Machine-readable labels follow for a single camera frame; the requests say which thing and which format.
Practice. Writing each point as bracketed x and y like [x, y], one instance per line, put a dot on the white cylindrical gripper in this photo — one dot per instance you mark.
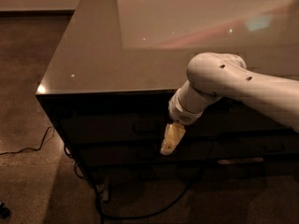
[182, 115]

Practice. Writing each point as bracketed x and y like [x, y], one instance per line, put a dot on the drawer with metal handle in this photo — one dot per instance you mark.
[150, 126]

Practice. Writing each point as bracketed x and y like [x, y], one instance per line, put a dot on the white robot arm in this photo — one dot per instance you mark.
[212, 76]

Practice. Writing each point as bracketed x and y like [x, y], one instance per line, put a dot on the dark cabinet with glossy top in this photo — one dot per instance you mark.
[130, 56]

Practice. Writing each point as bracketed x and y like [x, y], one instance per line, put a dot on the middle dark drawer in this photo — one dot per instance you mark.
[106, 154]

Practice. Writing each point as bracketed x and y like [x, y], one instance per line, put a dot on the dark drawer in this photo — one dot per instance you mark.
[258, 146]
[106, 154]

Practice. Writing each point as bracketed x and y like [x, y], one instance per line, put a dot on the right dark drawer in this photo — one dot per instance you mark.
[258, 146]

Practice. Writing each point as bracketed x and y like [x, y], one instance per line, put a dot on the black object on floor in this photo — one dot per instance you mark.
[4, 211]

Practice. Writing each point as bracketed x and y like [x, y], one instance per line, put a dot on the dark wall baseboard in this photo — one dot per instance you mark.
[36, 13]

